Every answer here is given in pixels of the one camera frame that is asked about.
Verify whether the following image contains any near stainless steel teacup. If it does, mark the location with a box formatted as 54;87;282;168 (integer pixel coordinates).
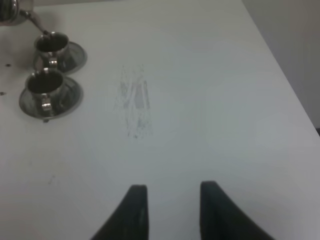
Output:
25;68;65;112

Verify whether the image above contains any far stainless steel teacup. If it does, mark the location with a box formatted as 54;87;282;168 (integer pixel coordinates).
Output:
34;32;70;69

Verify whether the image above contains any stainless steel teapot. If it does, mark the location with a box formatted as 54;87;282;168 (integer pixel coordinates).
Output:
0;0;50;36

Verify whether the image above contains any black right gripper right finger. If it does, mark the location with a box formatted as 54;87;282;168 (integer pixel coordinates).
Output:
199;181;272;240

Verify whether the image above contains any stainless steel teacup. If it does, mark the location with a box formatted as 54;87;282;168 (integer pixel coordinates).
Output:
25;68;65;112
34;32;70;69

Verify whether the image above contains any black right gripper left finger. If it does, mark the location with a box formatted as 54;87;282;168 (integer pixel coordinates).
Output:
92;185;149;240

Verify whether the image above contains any near stainless steel saucer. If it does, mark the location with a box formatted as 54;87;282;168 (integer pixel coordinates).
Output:
19;76;83;120

